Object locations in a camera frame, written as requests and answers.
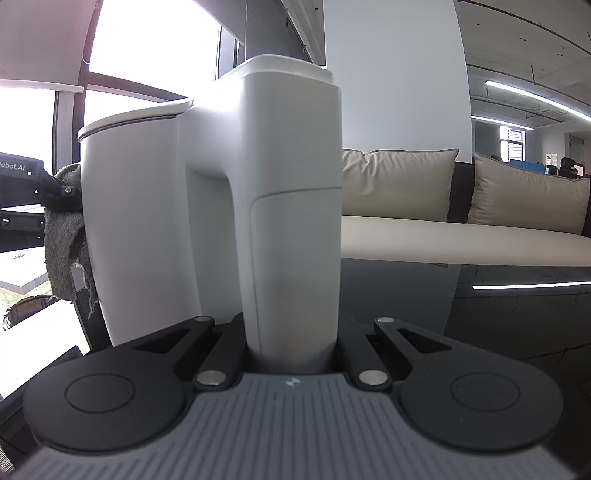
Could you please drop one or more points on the beige sofa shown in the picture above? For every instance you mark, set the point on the beige sofa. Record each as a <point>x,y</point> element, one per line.
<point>415,240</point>

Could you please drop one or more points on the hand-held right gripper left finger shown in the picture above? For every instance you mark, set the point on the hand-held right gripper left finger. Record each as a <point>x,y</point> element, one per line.
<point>231,339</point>

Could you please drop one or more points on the beige sofa cushion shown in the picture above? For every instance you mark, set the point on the beige sofa cushion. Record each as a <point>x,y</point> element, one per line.
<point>521,198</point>
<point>397,184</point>

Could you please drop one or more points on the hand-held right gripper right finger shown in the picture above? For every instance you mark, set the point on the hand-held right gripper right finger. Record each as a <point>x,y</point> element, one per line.
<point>353,344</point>

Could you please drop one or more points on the long ceiling light strip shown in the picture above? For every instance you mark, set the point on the long ceiling light strip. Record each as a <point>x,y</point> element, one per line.
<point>535,94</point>

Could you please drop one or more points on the grey fluffy cloth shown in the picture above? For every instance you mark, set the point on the grey fluffy cloth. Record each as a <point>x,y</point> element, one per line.
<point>62,249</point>

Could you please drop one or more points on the black office chair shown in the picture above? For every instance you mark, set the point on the black office chair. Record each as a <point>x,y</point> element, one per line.
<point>567,167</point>

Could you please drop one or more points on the large glass window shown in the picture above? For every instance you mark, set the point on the large glass window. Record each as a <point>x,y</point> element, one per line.
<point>138,46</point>

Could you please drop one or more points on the computer monitor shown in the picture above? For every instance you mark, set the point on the computer monitor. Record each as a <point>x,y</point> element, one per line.
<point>526,166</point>

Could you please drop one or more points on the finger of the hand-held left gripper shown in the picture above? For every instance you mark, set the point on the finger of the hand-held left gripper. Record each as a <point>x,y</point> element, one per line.
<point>68,190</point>

